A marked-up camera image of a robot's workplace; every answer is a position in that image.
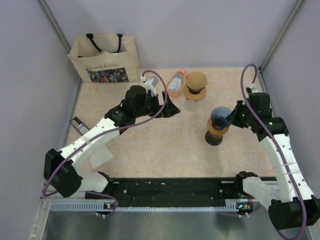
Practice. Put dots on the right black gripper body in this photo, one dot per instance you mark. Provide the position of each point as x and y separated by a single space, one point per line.
244 117

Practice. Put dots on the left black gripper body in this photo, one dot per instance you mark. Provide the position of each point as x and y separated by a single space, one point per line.
151 106

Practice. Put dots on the brown paper coffee filter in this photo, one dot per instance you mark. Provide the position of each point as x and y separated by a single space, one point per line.
196 81

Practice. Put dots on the white paper sheet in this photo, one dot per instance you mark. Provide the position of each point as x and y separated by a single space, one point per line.
100 157

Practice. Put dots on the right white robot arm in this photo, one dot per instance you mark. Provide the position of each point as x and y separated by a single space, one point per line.
294 204

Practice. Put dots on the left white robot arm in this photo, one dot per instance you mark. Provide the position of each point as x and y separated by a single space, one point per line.
62 167

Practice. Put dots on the dark carafe with red lid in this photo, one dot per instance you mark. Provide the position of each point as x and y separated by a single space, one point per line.
213 141

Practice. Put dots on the clear glass carafe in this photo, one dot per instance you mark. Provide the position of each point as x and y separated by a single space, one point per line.
191 106

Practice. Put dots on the pink detergent bottle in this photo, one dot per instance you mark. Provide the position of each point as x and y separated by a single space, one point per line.
175 85

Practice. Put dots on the beige canvas tote bag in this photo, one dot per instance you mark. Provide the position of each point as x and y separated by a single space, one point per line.
105 58

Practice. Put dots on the small black barcode box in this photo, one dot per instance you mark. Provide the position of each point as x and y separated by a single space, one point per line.
80 127

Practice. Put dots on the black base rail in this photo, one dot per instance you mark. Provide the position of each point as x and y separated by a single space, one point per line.
175 192

